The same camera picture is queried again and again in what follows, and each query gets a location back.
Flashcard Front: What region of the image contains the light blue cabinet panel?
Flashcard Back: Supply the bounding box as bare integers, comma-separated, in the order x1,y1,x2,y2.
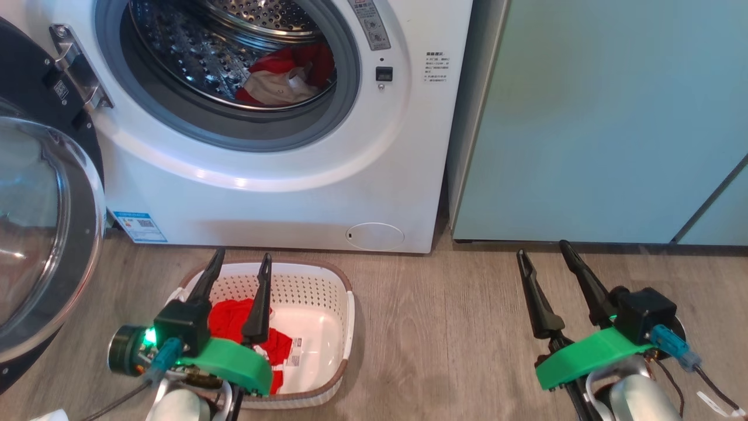
672,155,748,246

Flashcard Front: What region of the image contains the grey warning sticker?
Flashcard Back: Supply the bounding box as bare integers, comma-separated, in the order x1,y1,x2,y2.
349,0,392,51

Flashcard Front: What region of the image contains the black text instruction sticker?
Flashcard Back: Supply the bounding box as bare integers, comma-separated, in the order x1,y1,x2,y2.
423,51,451,84

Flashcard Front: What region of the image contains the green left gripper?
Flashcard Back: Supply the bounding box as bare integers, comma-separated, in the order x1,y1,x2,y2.
108,249,273,396

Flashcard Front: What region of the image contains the washing machine glass door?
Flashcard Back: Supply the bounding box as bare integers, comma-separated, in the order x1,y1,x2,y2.
0,16,107,394

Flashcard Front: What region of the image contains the white perforated laundry basket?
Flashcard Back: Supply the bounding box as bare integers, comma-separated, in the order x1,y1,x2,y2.
165,260,356,409

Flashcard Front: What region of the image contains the pale green cabinet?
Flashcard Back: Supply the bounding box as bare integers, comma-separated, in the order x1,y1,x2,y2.
447,0,748,244

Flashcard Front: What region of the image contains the black cable with blue plug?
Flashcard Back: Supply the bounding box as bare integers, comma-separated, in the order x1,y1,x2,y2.
650,325,746,413

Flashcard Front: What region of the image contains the metal door hinge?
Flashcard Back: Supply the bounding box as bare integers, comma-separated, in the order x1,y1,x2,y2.
49,23,113,112

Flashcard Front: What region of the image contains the steel washer drum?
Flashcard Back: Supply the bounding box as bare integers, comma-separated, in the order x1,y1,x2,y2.
129,0,337,109

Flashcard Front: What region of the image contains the red garment with white print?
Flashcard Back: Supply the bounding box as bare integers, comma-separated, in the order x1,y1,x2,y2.
207,298,293,395

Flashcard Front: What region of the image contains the round white filter cover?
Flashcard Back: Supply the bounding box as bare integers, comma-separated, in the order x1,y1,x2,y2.
345,222,405,252

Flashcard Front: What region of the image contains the blue energy label sticker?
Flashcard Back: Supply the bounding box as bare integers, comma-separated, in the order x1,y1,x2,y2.
113,211,168,244

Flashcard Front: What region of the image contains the red garment with beige lining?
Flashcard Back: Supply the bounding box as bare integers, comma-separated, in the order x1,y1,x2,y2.
236,42,337,107

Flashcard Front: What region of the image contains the white front-load washing machine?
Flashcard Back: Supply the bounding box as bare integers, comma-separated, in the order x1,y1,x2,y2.
0,0,474,254

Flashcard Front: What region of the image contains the grey cable with blue plug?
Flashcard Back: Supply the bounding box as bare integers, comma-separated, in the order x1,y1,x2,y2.
82,337,185,421

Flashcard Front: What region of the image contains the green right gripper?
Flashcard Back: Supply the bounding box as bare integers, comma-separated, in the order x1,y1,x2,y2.
517,240,655,421

